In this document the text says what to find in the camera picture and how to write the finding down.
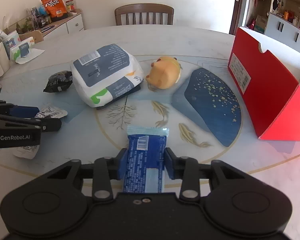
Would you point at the blue wafer packet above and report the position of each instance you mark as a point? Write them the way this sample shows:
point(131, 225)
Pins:
point(145, 162)

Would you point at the red cardboard box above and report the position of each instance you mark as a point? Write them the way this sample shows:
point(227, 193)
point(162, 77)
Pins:
point(267, 74)

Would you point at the yellow plush toy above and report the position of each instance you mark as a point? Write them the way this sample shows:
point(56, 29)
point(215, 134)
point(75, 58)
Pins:
point(164, 73)

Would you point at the far wooden chair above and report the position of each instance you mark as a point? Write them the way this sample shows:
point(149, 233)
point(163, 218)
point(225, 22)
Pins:
point(144, 13)

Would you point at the black sesame snack packet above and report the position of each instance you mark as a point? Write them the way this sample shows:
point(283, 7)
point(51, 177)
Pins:
point(59, 82)

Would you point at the dark wooden door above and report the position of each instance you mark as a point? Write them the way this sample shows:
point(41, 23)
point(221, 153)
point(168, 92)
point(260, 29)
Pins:
point(235, 17)

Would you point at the white blue tissue pack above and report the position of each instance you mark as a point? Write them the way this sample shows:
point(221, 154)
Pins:
point(106, 74)

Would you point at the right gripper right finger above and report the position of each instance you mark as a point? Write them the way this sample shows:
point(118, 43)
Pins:
point(186, 169)

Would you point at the orange snack bag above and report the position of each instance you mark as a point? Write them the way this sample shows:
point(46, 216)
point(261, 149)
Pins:
point(55, 9)

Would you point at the white storage cupboards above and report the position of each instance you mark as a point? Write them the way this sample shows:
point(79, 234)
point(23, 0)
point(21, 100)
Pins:
point(278, 19)

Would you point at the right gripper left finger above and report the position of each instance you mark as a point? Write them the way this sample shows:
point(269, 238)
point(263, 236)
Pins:
point(104, 171)

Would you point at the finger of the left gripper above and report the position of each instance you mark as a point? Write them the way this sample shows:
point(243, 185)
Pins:
point(10, 109)
point(7, 122)

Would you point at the silver white foil packet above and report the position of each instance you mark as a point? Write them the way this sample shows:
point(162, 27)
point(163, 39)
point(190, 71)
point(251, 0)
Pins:
point(45, 116)

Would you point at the green white tissue box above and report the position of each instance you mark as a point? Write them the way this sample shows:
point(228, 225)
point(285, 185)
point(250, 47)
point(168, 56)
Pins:
point(22, 49)

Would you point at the white sideboard cabinet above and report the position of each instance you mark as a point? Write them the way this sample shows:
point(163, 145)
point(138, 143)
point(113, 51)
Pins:
point(69, 25)

